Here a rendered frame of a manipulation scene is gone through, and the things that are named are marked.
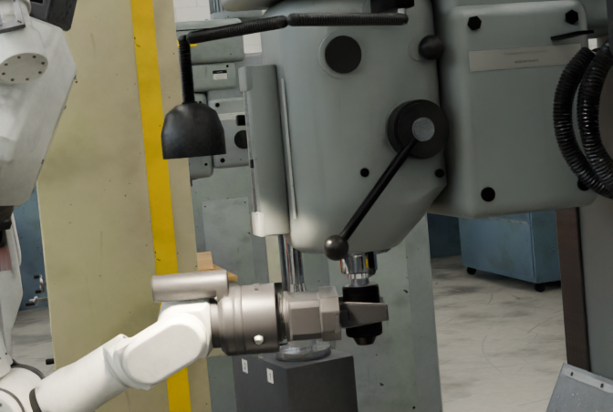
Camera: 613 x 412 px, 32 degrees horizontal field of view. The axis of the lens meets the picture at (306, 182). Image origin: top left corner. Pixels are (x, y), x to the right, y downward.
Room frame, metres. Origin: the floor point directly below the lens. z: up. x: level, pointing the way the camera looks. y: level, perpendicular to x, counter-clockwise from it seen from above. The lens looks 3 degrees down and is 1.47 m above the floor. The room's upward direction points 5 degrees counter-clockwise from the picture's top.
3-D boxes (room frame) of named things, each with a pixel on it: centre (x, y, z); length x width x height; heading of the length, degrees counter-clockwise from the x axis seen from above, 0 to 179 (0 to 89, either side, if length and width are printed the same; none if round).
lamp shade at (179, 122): (1.23, 0.12, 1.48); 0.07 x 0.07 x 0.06
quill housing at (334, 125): (1.37, -0.06, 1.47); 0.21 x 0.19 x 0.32; 16
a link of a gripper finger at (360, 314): (1.34, -0.06, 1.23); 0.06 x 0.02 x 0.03; 91
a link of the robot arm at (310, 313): (1.37, 0.03, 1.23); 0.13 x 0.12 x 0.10; 1
